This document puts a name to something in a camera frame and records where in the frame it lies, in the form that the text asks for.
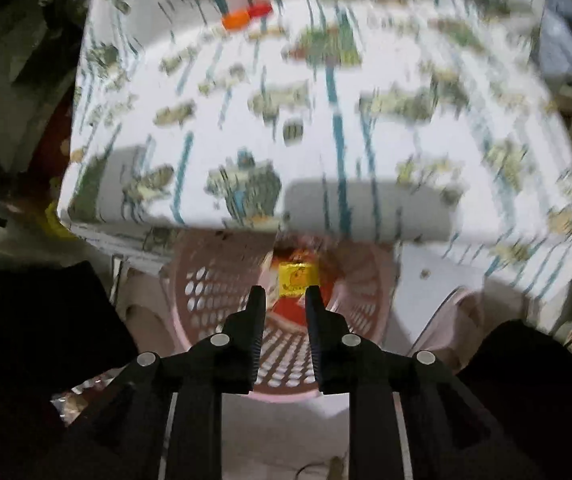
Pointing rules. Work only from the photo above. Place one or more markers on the red bottle cap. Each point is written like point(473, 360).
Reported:
point(260, 8)

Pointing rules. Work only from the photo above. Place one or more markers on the animal print white cloth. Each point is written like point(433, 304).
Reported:
point(316, 110)

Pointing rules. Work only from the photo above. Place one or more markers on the white grey plastic bag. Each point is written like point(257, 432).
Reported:
point(563, 25)

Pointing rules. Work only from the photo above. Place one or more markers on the orange bottle cap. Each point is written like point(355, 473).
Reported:
point(236, 19)

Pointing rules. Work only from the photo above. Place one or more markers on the pink perforated plastic basket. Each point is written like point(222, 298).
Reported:
point(205, 285)

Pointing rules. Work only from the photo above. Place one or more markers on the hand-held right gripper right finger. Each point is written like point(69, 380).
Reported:
point(316, 320)

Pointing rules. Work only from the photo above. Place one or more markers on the crumpled clear plastic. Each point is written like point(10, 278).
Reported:
point(73, 400)

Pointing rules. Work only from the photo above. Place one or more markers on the person's left leg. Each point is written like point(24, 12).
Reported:
point(40, 325)

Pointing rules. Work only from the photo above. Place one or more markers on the red strip wrapper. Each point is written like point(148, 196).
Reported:
point(286, 310)

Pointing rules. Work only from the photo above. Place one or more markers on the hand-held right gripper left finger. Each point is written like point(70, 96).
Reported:
point(255, 320)

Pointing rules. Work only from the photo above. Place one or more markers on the yellow snack packet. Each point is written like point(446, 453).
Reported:
point(298, 277)

